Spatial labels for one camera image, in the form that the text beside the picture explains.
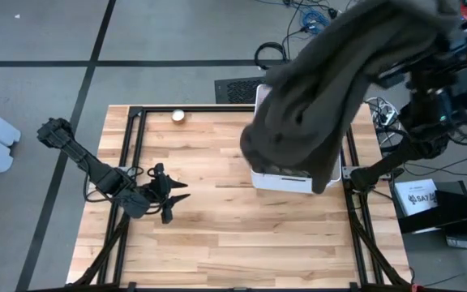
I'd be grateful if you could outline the black metal table frame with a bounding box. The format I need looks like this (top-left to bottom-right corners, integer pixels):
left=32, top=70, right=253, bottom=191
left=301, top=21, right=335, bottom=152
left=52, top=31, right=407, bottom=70
left=71, top=105, right=413, bottom=292

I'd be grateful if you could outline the black cart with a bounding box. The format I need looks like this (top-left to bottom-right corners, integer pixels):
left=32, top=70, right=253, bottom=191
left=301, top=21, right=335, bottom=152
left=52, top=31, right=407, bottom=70
left=397, top=180, right=467, bottom=292

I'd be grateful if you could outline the black cable loop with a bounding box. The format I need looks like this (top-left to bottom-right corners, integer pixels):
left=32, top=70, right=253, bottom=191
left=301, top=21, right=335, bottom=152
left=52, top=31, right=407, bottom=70
left=377, top=126, right=405, bottom=154

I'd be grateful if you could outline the white plastic laundry basket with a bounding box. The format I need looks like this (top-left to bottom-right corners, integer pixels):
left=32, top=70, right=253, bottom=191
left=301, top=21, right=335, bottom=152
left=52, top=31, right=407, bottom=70
left=250, top=84, right=343, bottom=195

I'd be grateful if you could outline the dark olive green garment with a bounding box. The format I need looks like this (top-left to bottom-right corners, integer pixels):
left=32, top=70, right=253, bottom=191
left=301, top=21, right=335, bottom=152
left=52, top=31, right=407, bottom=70
left=239, top=0, right=461, bottom=195

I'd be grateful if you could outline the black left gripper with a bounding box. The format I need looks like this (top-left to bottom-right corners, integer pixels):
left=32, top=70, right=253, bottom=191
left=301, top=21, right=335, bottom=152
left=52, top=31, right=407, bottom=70
left=148, top=162, right=191, bottom=225

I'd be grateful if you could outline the black perforated floor panel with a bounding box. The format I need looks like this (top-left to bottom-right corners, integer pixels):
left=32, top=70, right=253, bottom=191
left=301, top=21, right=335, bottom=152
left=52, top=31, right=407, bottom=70
left=213, top=76, right=267, bottom=105

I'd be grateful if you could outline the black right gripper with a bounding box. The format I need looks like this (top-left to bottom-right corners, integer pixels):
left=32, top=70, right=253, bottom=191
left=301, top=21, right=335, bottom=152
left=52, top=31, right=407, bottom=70
left=379, top=19, right=467, bottom=88

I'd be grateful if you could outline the white power strip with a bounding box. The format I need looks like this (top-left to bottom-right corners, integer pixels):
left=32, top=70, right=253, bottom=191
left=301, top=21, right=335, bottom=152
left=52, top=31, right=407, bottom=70
left=365, top=96, right=401, bottom=127

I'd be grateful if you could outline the white printed box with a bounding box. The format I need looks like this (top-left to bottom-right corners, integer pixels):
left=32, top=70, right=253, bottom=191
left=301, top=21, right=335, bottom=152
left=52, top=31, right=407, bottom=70
left=393, top=178, right=439, bottom=217

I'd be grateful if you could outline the black coiled cable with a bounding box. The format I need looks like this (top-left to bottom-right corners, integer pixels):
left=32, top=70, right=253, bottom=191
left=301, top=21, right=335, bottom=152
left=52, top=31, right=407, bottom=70
left=254, top=41, right=289, bottom=71

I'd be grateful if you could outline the blue coiled cable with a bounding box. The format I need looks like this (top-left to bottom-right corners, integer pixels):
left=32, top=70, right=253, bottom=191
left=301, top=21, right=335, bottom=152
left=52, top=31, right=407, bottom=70
left=298, top=8, right=332, bottom=36

